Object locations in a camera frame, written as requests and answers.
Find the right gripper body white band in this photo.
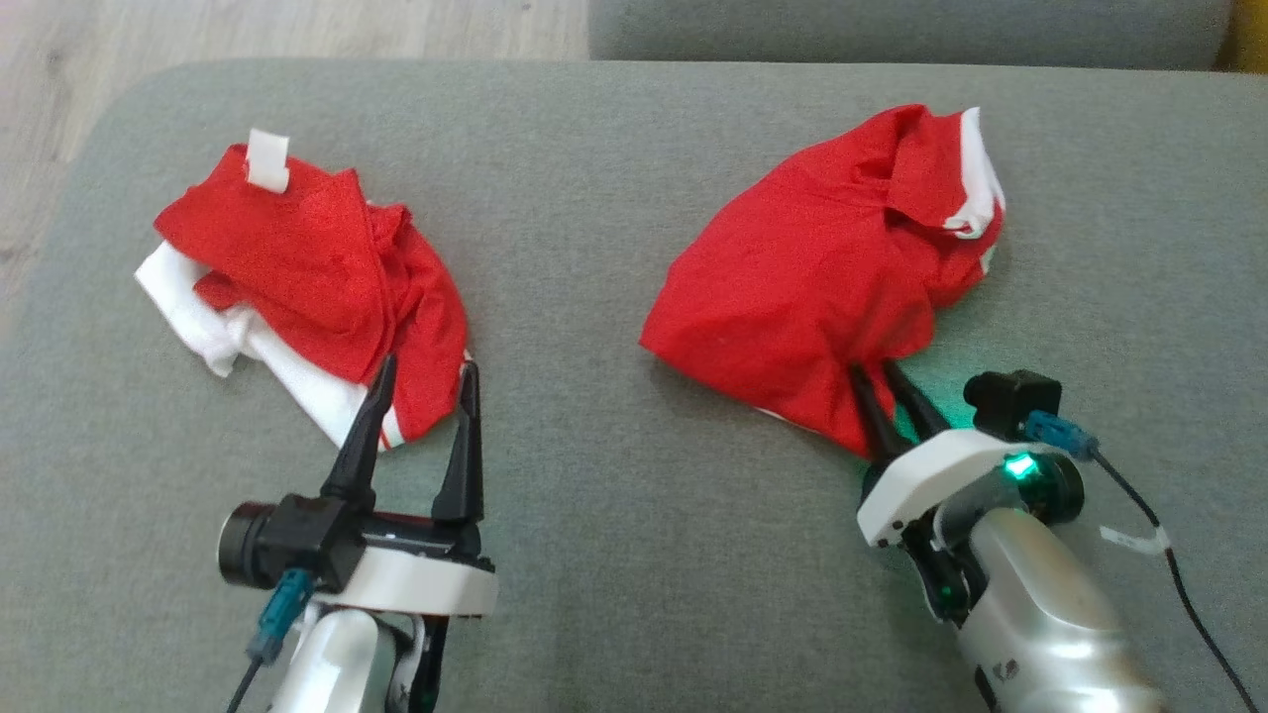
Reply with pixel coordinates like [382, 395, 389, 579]
[856, 427, 1077, 552]

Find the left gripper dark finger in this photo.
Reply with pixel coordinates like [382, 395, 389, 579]
[431, 360, 485, 528]
[320, 354, 398, 502]

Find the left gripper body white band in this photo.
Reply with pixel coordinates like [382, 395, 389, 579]
[315, 507, 499, 621]

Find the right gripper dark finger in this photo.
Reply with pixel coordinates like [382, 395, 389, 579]
[881, 357, 954, 444]
[848, 363, 904, 463]

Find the red shorts white waistband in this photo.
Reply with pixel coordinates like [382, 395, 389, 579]
[638, 103, 1008, 459]

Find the red Bulls basketball jersey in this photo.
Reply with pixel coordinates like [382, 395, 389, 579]
[134, 128, 472, 453]

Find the grey sofa seat cushion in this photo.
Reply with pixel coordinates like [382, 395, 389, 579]
[0, 57, 1268, 713]

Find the grey sofa back cushion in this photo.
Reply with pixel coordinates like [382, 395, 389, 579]
[586, 0, 1235, 72]

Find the yellow cushion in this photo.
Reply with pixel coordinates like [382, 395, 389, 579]
[1213, 0, 1268, 73]

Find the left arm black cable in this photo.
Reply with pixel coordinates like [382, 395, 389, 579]
[226, 567, 316, 713]

